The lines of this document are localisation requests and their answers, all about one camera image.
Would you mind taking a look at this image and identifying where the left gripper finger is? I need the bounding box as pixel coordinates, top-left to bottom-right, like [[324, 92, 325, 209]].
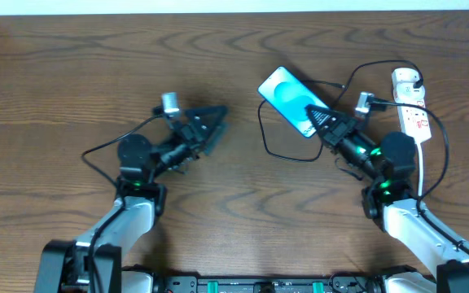
[[203, 122, 228, 156], [185, 106, 228, 133]]

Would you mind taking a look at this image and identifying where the blue screen Galaxy smartphone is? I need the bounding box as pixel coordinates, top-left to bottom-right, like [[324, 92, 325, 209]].
[[257, 67, 327, 138]]

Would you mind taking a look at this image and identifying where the black USB charging cable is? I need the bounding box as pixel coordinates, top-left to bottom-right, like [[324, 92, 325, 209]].
[[257, 59, 425, 164]]

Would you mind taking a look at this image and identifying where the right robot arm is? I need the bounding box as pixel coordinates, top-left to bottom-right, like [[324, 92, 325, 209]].
[[306, 105, 469, 292]]

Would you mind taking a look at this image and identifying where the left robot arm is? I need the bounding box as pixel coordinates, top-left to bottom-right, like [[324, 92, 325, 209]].
[[34, 106, 228, 292]]

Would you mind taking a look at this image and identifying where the white charger adapter plug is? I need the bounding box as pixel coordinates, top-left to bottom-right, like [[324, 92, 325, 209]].
[[392, 68, 423, 89]]

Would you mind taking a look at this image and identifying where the white power strip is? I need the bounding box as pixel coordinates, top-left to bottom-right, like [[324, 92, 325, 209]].
[[392, 83, 432, 145]]

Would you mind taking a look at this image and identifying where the white power strip cord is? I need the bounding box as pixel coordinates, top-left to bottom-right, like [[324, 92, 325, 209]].
[[415, 142, 425, 199]]

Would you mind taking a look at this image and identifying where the black left camera cable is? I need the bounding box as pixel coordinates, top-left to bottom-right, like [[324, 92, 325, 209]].
[[81, 113, 166, 293]]

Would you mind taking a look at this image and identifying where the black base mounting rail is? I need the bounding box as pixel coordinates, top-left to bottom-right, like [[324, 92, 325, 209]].
[[120, 266, 386, 293]]

